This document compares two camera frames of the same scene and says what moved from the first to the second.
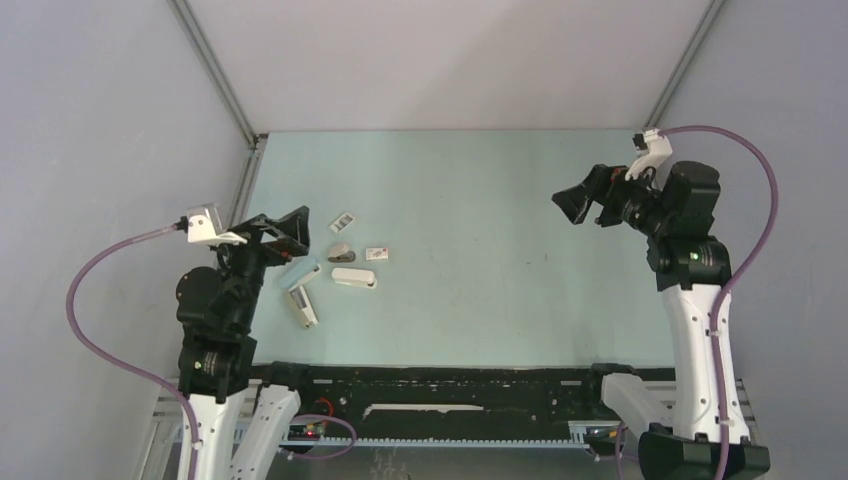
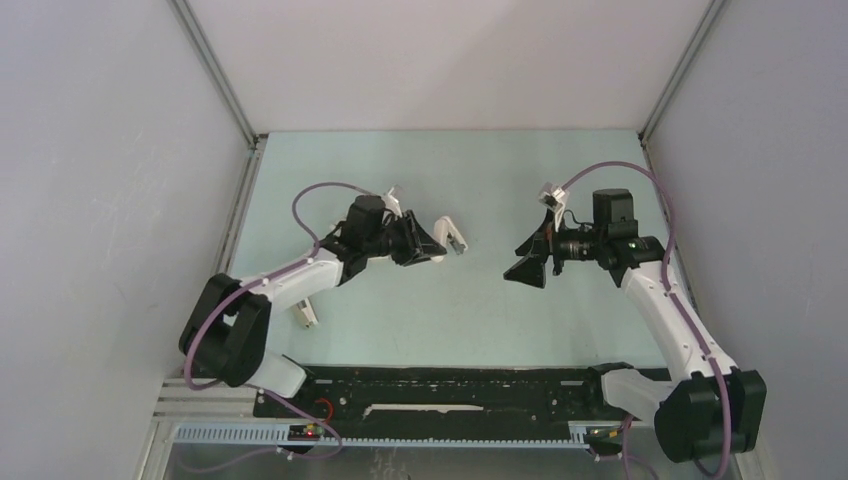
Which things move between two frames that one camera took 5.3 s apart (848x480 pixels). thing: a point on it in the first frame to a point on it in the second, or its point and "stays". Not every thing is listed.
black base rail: [441, 403] stays
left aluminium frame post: [217, 69] stays
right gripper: [603, 184] to [530, 269]
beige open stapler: [302, 300] stays
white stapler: [355, 277] to [446, 232]
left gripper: [292, 231] to [414, 237]
